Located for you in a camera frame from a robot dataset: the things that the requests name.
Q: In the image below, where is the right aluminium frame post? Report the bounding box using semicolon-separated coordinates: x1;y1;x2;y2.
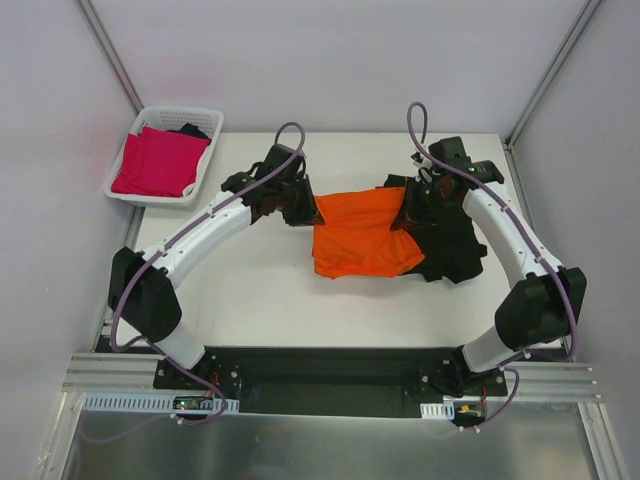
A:
504;0;606;151

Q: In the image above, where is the left aluminium frame post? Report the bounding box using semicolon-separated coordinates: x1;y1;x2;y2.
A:
74;0;144;114

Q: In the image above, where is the white cable duct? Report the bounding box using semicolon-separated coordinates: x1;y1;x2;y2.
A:
420;402;455;421
83;393;240;415

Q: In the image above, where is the dark navy t shirt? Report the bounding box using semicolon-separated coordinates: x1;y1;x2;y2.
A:
178;123;211;142

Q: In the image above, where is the right white cable duct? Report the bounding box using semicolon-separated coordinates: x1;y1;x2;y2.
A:
420;402;455;421

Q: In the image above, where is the orange t shirt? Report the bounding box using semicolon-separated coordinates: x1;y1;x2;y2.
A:
312;187;425;279

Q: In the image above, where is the aluminium frame post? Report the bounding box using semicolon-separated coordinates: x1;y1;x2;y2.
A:
504;0;606;151
74;0;144;114

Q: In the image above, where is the black t shirt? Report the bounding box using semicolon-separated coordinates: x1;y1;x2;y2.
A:
383;174;488;284

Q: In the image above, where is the pink t shirt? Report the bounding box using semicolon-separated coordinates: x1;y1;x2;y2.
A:
110;126;211;198

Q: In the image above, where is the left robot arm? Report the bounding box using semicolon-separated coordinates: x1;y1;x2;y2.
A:
107;143;324;389

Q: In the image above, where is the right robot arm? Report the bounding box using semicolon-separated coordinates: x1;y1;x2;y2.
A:
384;137;587;398

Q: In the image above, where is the left white cable duct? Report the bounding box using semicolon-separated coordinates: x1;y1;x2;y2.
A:
83;393;240;415

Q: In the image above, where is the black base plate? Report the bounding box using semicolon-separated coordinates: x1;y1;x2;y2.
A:
153;347;507;418

